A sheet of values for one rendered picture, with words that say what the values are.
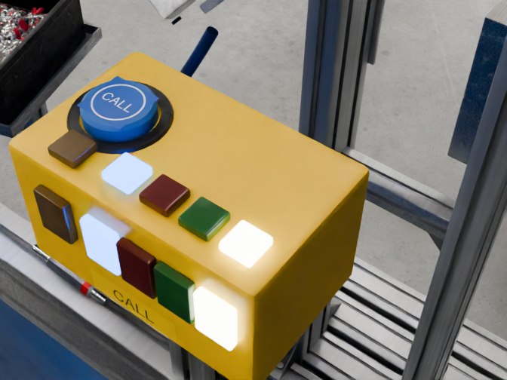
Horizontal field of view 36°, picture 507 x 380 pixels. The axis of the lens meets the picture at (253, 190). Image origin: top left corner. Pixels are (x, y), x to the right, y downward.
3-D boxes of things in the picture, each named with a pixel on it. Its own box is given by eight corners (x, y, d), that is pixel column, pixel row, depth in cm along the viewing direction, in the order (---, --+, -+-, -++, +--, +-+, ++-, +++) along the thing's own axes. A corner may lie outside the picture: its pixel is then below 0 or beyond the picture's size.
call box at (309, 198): (352, 288, 47) (375, 163, 39) (251, 413, 41) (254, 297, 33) (150, 170, 53) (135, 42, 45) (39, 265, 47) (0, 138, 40)
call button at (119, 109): (175, 119, 42) (173, 94, 41) (123, 161, 40) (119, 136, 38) (119, 90, 43) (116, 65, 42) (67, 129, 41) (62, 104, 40)
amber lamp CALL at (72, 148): (99, 150, 39) (97, 142, 39) (73, 170, 38) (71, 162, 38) (73, 135, 40) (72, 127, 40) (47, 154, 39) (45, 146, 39)
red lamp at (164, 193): (192, 197, 37) (191, 188, 37) (167, 219, 36) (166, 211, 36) (163, 180, 38) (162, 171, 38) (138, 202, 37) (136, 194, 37)
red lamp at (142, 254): (161, 293, 39) (157, 256, 37) (153, 301, 39) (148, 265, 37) (129, 271, 40) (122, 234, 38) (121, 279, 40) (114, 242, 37)
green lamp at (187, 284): (198, 318, 38) (196, 281, 36) (191, 326, 38) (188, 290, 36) (164, 295, 39) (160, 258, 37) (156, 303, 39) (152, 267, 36)
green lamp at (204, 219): (231, 220, 36) (231, 211, 36) (207, 244, 35) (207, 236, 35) (201, 202, 37) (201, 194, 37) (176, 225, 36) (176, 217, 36)
